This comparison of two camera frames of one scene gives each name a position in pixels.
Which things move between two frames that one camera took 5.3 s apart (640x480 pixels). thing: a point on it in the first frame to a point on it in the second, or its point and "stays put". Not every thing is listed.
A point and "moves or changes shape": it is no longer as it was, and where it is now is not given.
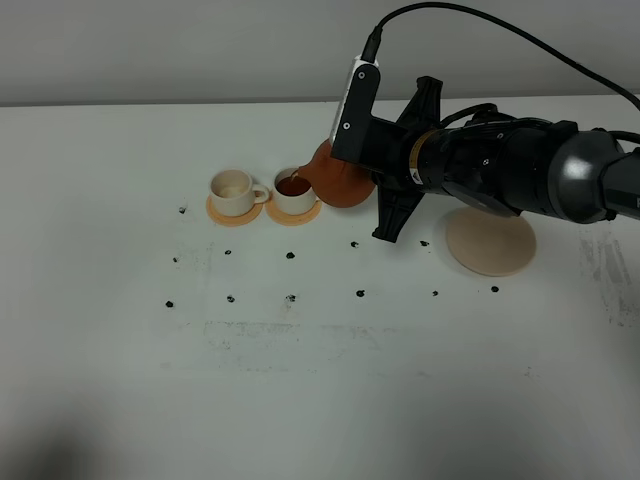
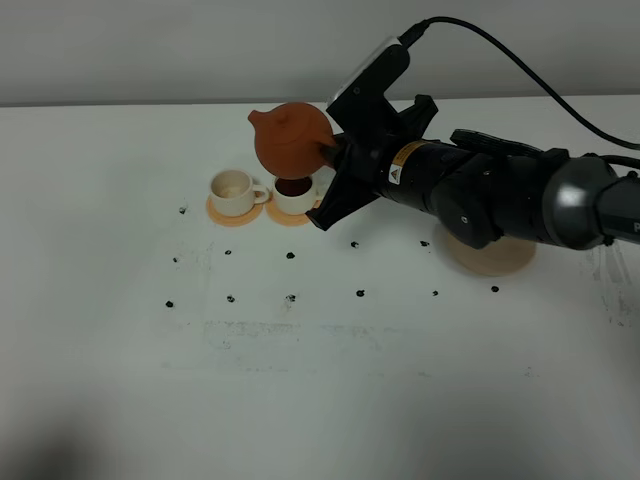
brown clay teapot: [337, 182] moves or changes shape
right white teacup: [293, 195] stays put
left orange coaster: [233, 221] stays put
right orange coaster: [292, 219] stays put
